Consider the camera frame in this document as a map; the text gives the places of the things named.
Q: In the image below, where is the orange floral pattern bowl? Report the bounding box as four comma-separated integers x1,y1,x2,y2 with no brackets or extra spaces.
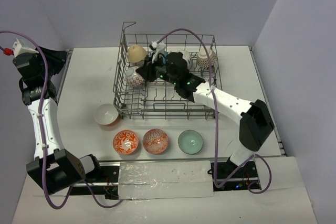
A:
113,130,139,155

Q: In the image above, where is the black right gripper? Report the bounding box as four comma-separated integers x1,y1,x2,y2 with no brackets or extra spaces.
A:
135,53,178,86

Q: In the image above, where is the orange geometric pattern bowl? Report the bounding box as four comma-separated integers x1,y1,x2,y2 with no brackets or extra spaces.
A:
142,129,169,154

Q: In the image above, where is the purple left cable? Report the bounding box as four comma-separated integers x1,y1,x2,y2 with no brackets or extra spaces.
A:
0,30,124,210

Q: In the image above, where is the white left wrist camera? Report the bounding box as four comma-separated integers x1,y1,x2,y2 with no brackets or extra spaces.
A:
1,38,38,58

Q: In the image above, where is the blue white patterned bowl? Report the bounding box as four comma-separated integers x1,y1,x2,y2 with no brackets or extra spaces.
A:
125,66,145,88

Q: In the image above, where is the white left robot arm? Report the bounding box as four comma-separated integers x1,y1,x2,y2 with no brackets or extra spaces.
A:
13,47,103,195

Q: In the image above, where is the pale green bowl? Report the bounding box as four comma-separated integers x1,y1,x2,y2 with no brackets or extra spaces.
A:
178,130,204,155

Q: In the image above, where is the black mounting rail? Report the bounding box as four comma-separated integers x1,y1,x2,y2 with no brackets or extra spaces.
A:
71,161,261,200

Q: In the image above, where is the orange bowl under stack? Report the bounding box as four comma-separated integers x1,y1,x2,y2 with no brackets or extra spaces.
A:
93,103,120,126

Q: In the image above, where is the white bowl orange rim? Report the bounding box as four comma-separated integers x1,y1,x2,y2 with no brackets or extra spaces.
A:
177,50,192,69

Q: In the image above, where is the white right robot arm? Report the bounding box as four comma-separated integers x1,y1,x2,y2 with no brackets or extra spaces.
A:
136,52,275,177

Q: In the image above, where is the white taped sheet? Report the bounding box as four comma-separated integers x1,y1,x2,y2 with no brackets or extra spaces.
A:
118,161,214,200

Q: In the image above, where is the grey wire dish rack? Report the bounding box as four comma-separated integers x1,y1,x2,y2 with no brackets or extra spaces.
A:
113,22,222,119

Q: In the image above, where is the tan bowl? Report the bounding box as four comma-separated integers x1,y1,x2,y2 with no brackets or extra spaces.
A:
127,45,147,63

